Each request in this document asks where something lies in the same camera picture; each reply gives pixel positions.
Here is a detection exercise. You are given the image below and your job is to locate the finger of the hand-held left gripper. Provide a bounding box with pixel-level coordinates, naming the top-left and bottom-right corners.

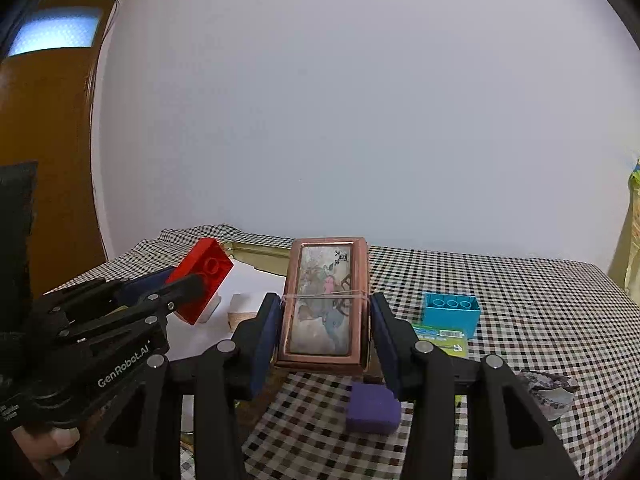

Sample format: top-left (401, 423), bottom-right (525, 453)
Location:
top-left (42, 269), bottom-right (176, 321)
top-left (60, 274), bottom-right (213, 356)

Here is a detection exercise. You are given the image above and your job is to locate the red building block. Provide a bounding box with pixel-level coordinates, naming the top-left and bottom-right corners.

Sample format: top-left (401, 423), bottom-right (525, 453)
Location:
top-left (165, 238), bottom-right (235, 326)

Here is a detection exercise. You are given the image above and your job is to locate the checkered tablecloth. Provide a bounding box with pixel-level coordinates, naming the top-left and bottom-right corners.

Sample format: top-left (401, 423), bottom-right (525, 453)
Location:
top-left (42, 224), bottom-right (640, 480)

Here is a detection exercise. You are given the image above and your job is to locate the white cardboard box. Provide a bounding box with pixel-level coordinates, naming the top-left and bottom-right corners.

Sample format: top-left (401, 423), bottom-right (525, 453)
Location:
top-left (227, 292), bottom-right (268, 333)

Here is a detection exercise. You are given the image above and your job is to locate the green printed card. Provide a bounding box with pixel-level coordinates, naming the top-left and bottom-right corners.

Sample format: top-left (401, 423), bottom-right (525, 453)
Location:
top-left (412, 327), bottom-right (468, 358)

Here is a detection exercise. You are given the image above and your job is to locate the purple sponge block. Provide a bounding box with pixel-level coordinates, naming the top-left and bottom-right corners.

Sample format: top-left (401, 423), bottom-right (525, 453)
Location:
top-left (345, 382), bottom-right (402, 435)

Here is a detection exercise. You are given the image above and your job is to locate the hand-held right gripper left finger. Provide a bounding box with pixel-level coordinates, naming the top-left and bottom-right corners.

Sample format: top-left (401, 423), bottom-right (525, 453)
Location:
top-left (65, 292), bottom-right (281, 480)

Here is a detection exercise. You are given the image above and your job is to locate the small white block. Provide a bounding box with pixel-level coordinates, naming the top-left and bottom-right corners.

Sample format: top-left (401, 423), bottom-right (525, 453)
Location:
top-left (197, 297), bottom-right (224, 324)

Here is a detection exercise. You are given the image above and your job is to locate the brown wooden door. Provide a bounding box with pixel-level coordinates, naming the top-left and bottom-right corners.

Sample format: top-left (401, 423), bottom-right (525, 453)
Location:
top-left (0, 0), bottom-right (121, 301)

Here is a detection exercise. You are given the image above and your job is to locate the person's left hand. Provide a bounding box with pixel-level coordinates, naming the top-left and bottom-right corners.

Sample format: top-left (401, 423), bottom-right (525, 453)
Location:
top-left (10, 422), bottom-right (81, 480)

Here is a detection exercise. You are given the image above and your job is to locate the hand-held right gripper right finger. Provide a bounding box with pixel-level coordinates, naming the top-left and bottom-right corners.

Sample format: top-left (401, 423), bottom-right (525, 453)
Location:
top-left (369, 292), bottom-right (583, 480)

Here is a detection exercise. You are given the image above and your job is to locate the blue building block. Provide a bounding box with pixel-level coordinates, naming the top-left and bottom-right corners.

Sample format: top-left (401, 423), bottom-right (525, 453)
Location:
top-left (422, 291), bottom-right (482, 338)

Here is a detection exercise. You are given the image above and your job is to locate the white paper sheet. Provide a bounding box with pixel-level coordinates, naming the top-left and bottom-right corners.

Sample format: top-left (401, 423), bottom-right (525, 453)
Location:
top-left (165, 257), bottom-right (288, 361)

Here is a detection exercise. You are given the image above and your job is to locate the copper framed picture box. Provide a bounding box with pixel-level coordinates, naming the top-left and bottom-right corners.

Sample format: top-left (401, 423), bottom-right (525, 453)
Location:
top-left (274, 235), bottom-right (372, 375)

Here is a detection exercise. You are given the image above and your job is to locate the yellow green cloth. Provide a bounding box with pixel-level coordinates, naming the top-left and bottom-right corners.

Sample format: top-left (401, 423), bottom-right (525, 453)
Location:
top-left (610, 157), bottom-right (640, 306)

